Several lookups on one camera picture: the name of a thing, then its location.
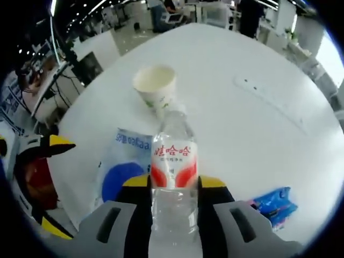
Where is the blue tissue packet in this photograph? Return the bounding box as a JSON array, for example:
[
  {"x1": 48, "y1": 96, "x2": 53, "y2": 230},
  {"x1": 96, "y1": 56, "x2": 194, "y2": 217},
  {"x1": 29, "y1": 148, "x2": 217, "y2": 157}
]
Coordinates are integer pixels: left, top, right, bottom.
[{"x1": 249, "y1": 187, "x2": 299, "y2": 232}]

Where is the clear packet with blue disc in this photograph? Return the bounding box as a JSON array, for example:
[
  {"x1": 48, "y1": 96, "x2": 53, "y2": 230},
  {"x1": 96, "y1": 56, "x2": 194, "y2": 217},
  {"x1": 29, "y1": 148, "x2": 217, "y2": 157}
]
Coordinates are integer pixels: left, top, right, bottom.
[{"x1": 95, "y1": 127, "x2": 154, "y2": 208}]

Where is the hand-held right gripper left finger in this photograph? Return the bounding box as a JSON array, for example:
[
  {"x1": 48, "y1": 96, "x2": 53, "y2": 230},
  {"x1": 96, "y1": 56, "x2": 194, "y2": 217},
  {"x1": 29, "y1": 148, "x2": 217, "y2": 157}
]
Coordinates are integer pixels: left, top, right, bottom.
[{"x1": 76, "y1": 174, "x2": 153, "y2": 258}]

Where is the white paper cup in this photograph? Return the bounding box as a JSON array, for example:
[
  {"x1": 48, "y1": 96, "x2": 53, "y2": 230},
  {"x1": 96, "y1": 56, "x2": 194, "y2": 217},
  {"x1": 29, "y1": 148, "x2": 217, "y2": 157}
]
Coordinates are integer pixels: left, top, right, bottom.
[{"x1": 133, "y1": 64, "x2": 178, "y2": 119}]

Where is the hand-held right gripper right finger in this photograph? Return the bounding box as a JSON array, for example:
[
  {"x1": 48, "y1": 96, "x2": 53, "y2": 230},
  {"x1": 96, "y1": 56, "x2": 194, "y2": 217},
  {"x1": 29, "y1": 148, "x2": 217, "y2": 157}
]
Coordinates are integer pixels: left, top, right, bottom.
[{"x1": 197, "y1": 174, "x2": 306, "y2": 258}]

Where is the clear water bottle red label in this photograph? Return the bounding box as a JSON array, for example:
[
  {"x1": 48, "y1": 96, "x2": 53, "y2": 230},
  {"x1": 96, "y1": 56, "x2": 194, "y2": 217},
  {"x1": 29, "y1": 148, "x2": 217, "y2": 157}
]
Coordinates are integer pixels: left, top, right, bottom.
[{"x1": 148, "y1": 109, "x2": 201, "y2": 258}]

